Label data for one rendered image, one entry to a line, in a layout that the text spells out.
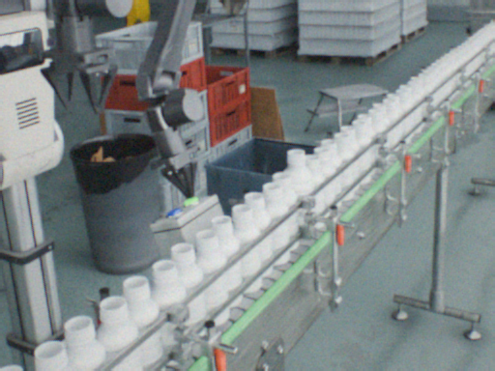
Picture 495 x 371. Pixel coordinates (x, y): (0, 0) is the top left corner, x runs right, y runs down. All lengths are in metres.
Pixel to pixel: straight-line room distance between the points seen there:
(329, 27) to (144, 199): 5.22
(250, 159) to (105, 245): 1.28
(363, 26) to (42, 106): 6.60
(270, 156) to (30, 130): 1.00
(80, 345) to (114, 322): 0.06
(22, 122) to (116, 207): 1.74
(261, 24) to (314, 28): 0.83
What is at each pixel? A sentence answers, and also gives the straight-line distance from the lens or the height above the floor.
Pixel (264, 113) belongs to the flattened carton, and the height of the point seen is 0.29.
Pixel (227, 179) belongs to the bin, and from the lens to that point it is 2.00.
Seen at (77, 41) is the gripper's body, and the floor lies 1.51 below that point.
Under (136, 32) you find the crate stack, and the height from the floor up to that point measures 1.06.
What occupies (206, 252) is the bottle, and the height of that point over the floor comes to 1.14.
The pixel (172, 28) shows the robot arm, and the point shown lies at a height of 1.47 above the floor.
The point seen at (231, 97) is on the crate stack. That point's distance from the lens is 4.64.
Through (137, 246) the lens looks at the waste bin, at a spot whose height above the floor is 0.15.
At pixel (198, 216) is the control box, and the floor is 1.10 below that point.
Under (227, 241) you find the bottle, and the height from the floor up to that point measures 1.13.
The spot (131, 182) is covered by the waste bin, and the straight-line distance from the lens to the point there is 3.17.
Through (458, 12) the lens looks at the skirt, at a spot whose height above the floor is 0.15.
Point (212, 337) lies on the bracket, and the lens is 0.98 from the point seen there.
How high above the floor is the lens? 1.65
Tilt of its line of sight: 17 degrees down
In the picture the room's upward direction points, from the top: 3 degrees counter-clockwise
